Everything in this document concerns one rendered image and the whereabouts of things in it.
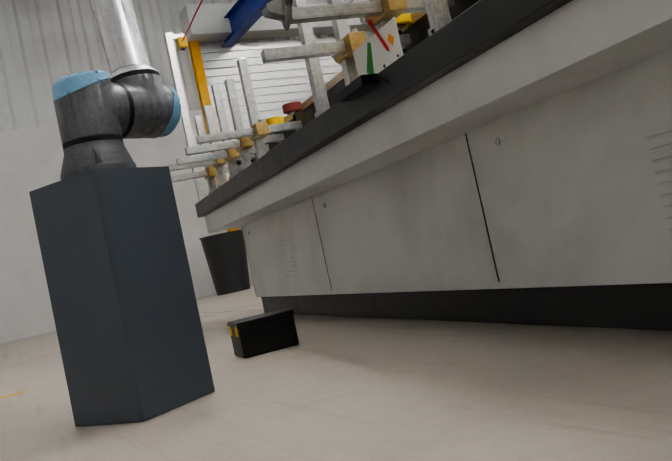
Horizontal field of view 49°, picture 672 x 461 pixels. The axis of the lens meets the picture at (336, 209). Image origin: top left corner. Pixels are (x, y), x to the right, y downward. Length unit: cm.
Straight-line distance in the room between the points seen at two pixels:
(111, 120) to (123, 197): 22
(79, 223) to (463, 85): 96
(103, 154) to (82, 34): 801
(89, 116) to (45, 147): 747
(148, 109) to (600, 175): 116
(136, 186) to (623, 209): 113
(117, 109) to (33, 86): 761
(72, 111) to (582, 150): 121
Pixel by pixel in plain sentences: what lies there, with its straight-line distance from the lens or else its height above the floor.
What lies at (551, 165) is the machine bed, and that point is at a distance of 172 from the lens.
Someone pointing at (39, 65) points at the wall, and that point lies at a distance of 970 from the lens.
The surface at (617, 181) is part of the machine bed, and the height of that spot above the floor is 31.
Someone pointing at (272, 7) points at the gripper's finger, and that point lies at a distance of 173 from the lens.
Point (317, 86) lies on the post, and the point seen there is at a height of 80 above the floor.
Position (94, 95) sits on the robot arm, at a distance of 196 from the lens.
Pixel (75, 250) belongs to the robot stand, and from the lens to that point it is 189.
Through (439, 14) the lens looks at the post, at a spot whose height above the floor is 74.
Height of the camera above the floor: 31
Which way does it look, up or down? 3 degrees up
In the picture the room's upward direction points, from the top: 12 degrees counter-clockwise
